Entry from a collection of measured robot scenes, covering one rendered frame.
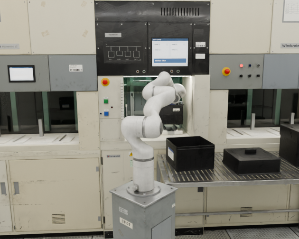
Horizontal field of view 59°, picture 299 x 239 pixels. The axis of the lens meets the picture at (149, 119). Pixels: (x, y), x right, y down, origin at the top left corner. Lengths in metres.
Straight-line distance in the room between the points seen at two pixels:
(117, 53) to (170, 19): 0.48
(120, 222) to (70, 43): 1.35
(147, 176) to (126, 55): 1.03
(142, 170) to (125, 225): 0.33
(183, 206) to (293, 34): 1.67
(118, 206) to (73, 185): 0.87
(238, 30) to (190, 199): 1.45
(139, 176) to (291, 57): 1.59
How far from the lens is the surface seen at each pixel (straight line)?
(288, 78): 2.45
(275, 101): 2.94
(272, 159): 1.90
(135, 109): 3.05
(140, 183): 1.50
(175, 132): 2.40
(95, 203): 2.40
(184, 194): 2.39
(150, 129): 1.38
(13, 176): 2.48
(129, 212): 1.51
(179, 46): 2.16
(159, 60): 2.13
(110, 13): 2.18
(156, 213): 1.50
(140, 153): 1.43
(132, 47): 2.13
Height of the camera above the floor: 1.41
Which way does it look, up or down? 10 degrees down
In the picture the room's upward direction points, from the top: straight up
